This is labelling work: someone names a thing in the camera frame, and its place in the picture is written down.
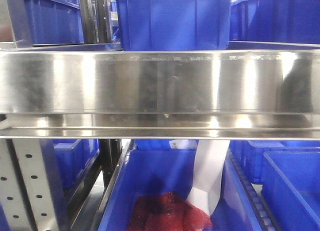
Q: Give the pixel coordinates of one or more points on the blue bin lower centre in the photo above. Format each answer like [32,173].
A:
[155,172]

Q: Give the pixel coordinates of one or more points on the white paper strip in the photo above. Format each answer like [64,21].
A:
[207,174]

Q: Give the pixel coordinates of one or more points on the blue bin upper centre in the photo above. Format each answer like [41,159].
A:
[174,25]

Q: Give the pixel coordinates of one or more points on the red mesh bag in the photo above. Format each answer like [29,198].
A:
[167,212]

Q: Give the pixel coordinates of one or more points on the blue bin lower left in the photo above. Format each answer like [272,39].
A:
[73,156]

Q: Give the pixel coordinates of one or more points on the blue bin upper left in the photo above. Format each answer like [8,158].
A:
[55,21]

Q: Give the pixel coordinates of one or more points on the blue bin upper right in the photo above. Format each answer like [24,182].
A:
[276,21]

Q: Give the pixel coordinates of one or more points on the stainless steel shelf rail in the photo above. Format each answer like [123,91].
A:
[219,94]

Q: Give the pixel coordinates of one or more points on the black upright post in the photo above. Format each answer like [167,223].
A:
[96,21]

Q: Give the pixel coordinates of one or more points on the perforated grey shelf post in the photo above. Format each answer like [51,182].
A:
[25,193]

